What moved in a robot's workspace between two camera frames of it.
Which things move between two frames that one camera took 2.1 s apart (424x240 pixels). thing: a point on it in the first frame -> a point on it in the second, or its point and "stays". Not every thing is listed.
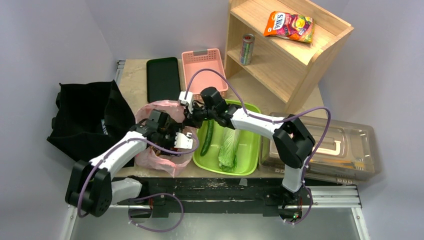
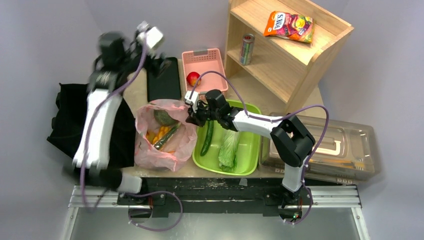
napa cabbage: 227,157 stays
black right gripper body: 195,114 stays
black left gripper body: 167,137 -> 149,62
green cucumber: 210,128 stays
